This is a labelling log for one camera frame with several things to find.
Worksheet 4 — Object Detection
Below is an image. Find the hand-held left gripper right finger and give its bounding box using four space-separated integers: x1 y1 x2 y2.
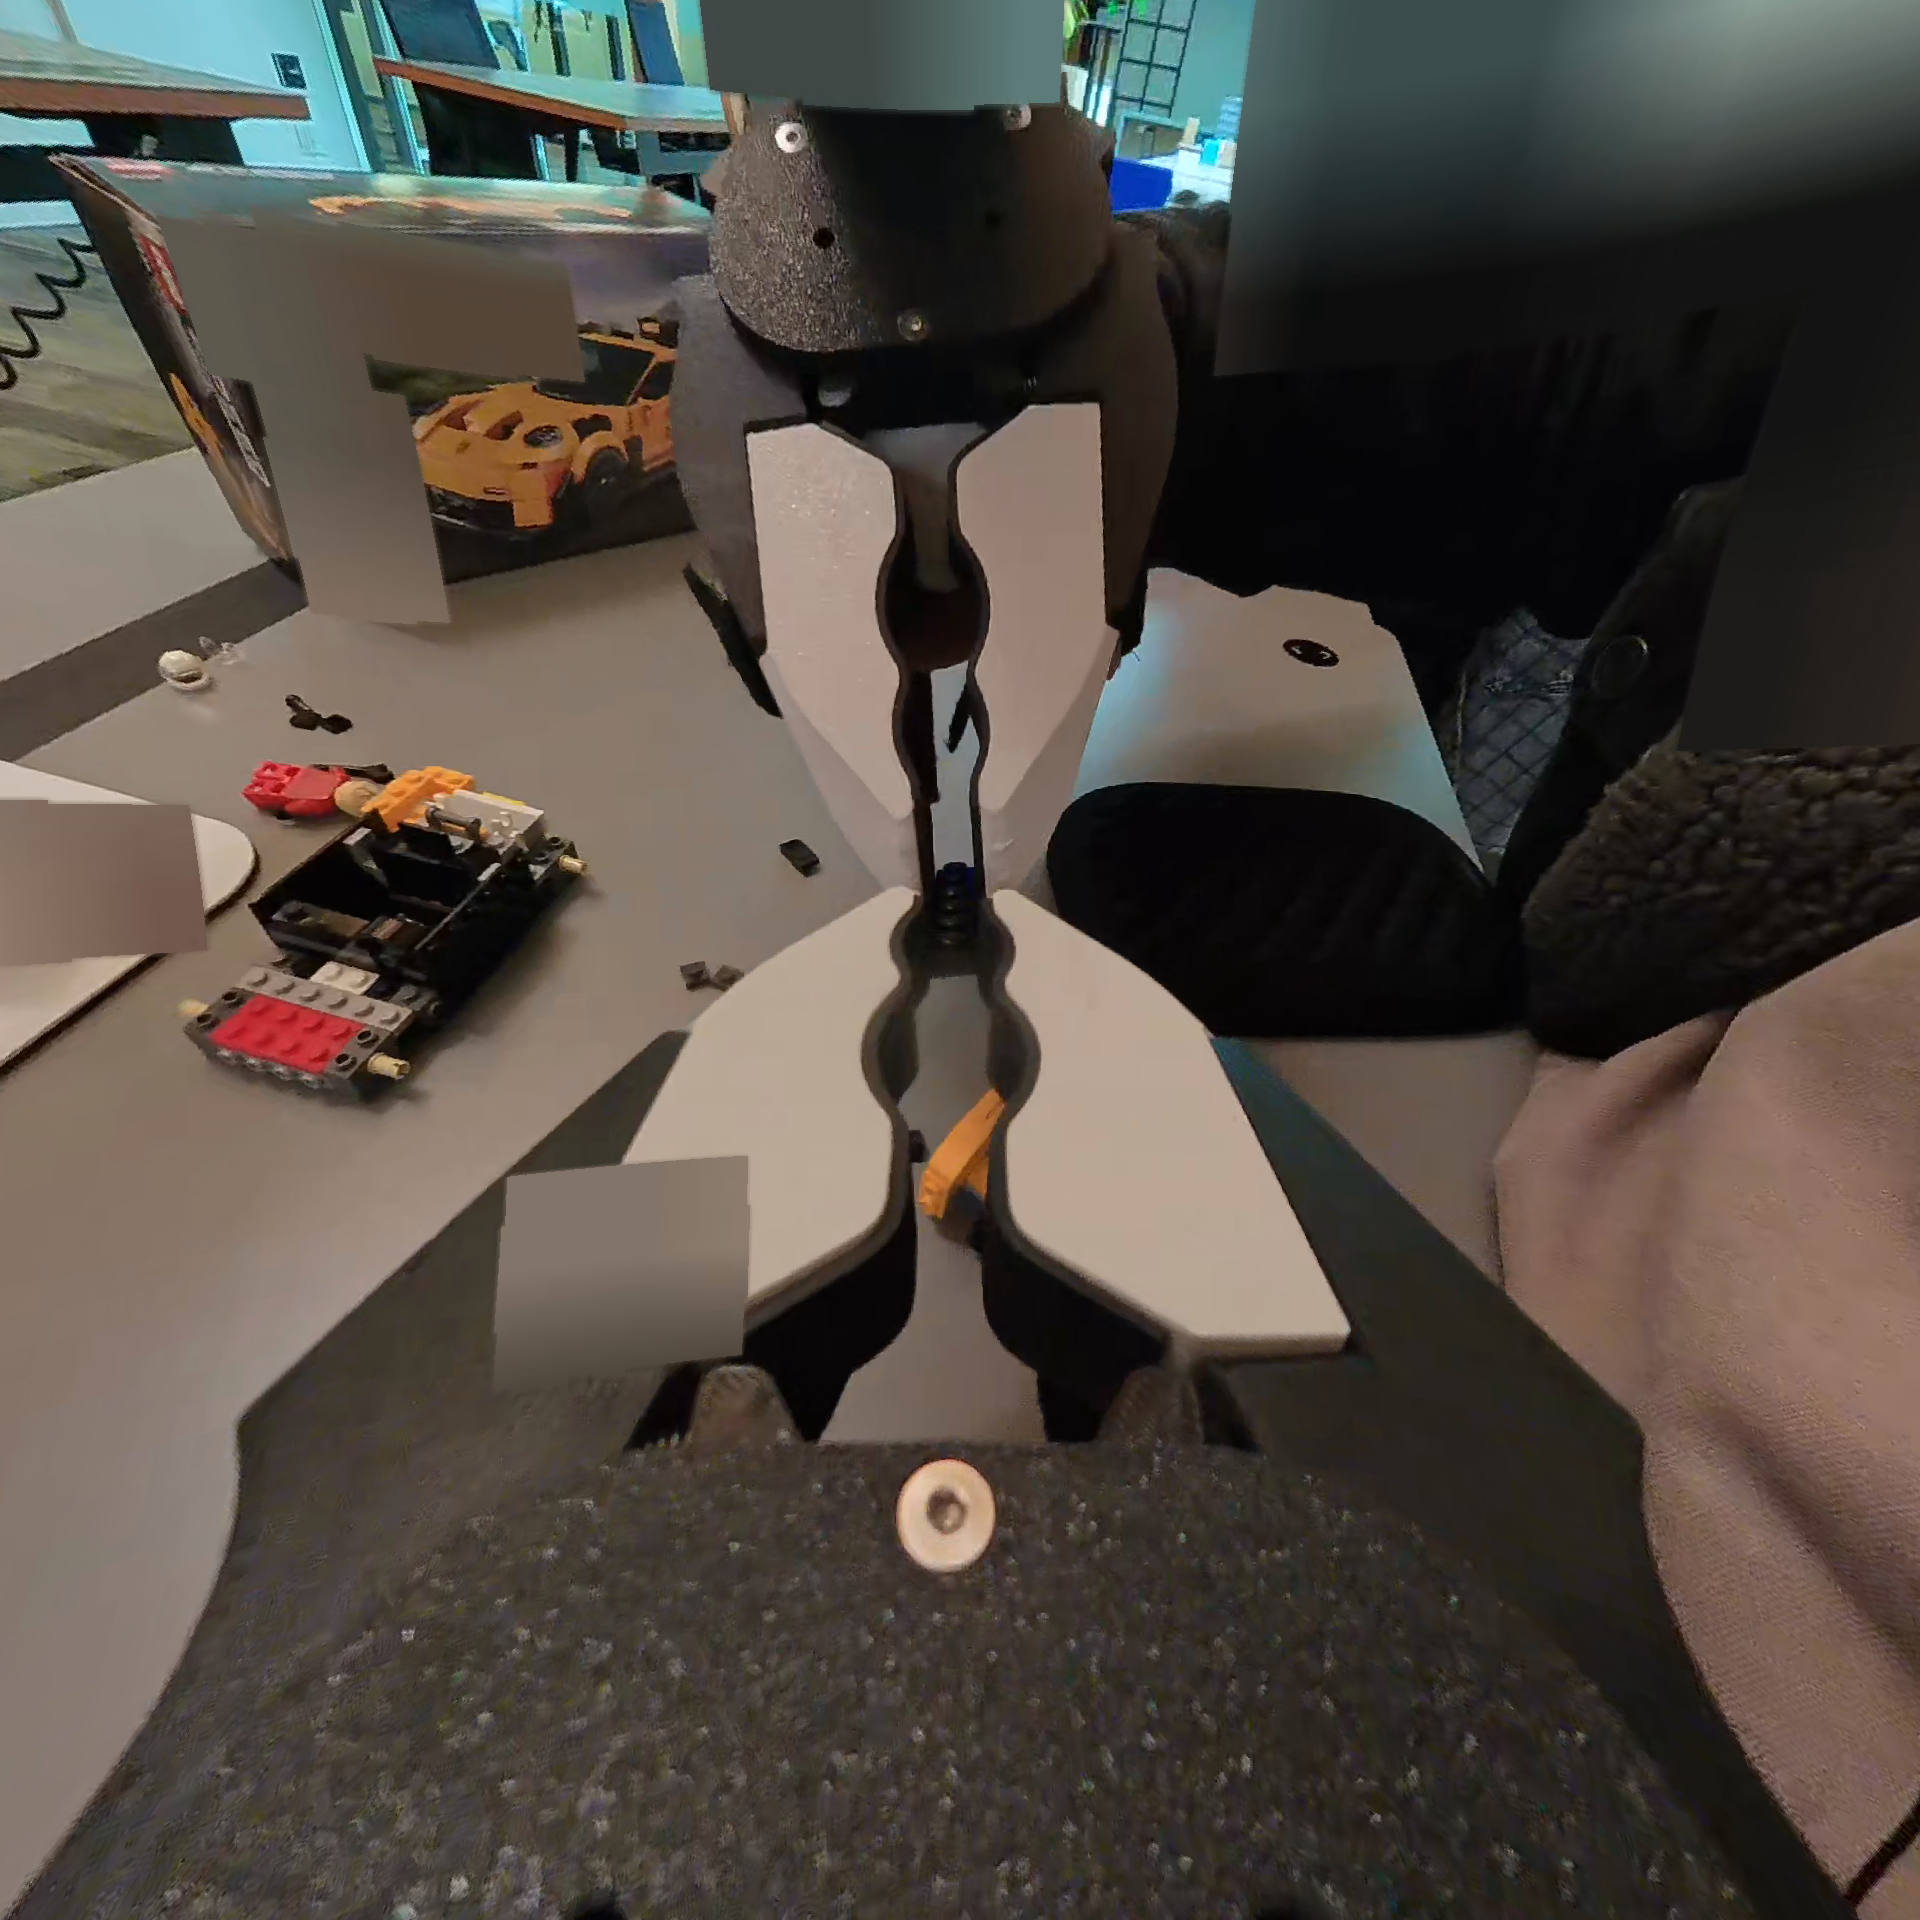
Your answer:
980 886 1355 1362

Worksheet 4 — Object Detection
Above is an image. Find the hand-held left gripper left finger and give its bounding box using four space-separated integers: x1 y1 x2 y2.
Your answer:
620 886 920 1329

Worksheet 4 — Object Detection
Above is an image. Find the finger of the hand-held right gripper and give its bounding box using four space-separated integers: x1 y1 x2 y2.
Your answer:
741 424 938 879
944 403 1125 906

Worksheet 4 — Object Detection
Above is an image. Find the orange grey black brick assembly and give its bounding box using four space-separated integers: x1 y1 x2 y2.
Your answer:
913 1088 1010 1225

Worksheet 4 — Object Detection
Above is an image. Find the long black brick plate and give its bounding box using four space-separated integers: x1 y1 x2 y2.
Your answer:
918 810 989 977

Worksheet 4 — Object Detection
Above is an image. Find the grey desk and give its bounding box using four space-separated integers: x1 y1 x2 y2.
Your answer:
0 446 1540 1891

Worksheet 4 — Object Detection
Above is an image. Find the toy car set box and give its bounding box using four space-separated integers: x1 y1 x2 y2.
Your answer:
50 150 717 606

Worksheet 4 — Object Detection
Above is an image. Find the brown background table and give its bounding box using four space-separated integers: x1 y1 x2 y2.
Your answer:
372 53 740 139
0 30 315 168

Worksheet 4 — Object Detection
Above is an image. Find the black toy car chassis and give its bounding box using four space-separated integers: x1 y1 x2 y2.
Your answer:
177 763 590 1109

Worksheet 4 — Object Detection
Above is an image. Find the red toy minifigure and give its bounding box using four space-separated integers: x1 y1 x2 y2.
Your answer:
244 756 389 821

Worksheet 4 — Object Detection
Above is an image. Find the dark fleece jacket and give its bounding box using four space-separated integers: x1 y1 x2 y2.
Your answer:
1116 202 1920 1059

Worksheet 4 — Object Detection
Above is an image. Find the beige sweatshirt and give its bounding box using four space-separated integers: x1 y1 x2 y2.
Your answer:
1492 914 1920 1920

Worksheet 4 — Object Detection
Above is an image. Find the white table with cable hole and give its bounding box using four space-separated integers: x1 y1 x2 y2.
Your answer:
1077 566 1482 871

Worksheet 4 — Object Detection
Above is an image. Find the coiled black cable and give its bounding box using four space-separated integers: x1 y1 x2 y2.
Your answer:
0 229 93 396

